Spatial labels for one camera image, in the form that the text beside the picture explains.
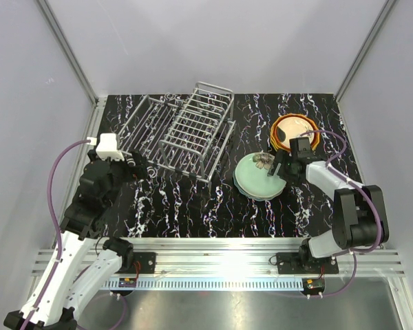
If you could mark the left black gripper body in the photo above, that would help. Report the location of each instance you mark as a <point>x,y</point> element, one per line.
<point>123,172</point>

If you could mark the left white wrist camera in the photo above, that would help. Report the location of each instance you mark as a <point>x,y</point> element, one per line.
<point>107,147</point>

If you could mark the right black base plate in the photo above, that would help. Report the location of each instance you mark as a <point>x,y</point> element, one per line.
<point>292,263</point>

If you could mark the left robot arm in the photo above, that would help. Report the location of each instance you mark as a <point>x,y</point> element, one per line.
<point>62,294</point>

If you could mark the teal plate at stack bottom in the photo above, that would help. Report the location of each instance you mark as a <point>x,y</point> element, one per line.
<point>256,198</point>

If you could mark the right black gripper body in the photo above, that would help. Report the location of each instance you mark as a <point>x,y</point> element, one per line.
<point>286,171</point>

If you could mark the aluminium frame post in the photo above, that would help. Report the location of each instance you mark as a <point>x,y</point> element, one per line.
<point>61,39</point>
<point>372,35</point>

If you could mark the green floral plate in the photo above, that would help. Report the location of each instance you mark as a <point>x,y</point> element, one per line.
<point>251,173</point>

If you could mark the right aluminium frame post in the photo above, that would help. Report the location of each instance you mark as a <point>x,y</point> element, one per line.
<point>372,35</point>

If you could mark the aluminium mounting rail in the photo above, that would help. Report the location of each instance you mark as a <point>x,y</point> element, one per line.
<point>243,257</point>

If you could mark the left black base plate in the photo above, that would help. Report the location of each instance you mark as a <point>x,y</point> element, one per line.
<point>142,262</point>

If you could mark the white slotted cable duct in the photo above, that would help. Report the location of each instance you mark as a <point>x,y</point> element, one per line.
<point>204,284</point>

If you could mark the stack of orange red plates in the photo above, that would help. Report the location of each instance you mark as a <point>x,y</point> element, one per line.
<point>274,141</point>

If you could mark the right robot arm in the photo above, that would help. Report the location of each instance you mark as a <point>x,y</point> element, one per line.
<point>359,222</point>

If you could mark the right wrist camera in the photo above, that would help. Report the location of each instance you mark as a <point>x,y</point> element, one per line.
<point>300,148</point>

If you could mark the cream plate with black flower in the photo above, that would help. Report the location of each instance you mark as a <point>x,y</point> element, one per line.
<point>292,126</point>

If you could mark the left aluminium frame post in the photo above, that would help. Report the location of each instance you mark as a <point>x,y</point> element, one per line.
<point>61,39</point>

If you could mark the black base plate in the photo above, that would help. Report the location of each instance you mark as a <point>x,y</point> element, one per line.
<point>292,263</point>
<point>142,262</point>

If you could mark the grey wire dish rack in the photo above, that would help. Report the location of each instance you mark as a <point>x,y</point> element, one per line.
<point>185,135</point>

